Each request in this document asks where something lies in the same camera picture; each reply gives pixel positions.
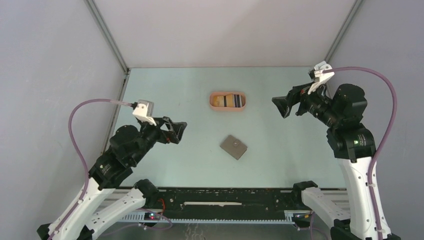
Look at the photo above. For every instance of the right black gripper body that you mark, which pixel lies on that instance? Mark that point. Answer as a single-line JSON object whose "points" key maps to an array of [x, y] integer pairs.
{"points": [[314, 103]]}

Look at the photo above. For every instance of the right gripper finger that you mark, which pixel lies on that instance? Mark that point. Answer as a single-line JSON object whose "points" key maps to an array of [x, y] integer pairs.
{"points": [[295, 92], [284, 104]]}

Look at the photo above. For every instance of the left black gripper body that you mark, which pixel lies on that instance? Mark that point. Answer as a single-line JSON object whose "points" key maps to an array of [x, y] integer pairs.
{"points": [[152, 134]]}

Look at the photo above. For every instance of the beige leather card holder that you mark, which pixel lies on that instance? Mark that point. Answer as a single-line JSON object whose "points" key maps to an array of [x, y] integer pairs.
{"points": [[234, 147]]}

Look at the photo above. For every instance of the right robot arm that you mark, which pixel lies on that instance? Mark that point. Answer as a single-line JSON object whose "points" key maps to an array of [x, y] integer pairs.
{"points": [[354, 147]]}

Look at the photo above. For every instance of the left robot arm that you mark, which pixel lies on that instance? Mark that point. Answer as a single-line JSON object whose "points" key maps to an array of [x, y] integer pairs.
{"points": [[126, 149]]}

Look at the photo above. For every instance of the yellow VIP card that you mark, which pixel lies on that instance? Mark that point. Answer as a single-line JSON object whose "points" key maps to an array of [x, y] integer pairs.
{"points": [[219, 101]]}

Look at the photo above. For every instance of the pink oval tray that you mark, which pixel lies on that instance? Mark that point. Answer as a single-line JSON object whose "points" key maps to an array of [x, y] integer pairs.
{"points": [[224, 109]]}

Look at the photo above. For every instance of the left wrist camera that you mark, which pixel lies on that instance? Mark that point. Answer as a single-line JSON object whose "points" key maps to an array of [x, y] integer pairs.
{"points": [[142, 111]]}

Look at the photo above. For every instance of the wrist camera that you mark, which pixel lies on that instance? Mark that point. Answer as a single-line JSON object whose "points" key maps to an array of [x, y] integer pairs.
{"points": [[142, 111], [320, 75]]}

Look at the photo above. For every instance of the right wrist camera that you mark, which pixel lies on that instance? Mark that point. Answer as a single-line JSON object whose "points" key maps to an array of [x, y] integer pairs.
{"points": [[320, 75]]}

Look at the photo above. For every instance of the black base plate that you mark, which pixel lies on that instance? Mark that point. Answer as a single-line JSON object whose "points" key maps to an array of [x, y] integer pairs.
{"points": [[231, 211]]}

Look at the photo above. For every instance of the aluminium frame rail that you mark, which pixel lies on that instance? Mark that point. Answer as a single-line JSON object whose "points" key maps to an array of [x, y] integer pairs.
{"points": [[282, 198]]}

